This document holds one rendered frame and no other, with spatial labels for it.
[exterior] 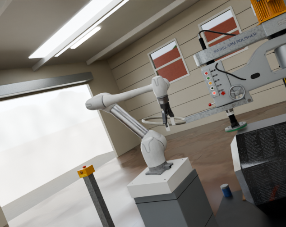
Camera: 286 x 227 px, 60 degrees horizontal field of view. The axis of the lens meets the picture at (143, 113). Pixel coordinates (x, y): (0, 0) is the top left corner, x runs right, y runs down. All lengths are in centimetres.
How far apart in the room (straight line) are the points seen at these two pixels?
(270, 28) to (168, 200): 172
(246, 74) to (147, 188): 140
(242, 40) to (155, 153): 132
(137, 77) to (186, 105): 239
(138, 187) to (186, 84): 765
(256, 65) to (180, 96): 716
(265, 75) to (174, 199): 141
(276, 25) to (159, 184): 171
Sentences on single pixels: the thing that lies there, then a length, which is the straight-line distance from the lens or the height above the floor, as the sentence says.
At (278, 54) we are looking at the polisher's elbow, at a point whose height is 141.
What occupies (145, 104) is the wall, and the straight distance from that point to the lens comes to 1042.
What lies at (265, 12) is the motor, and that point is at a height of 180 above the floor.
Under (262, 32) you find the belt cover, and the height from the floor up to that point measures 165.
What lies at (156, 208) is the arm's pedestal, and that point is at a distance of 200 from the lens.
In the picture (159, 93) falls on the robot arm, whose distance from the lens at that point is 189.
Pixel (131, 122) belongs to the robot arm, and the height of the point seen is 134.
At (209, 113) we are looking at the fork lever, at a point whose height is 112.
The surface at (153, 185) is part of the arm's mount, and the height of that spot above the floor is 87.
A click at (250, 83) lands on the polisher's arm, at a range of 256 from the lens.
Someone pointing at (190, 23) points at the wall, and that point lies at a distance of 924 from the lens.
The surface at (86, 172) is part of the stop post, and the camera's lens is 261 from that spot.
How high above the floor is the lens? 142
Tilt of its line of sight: 1 degrees down
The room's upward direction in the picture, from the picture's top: 22 degrees counter-clockwise
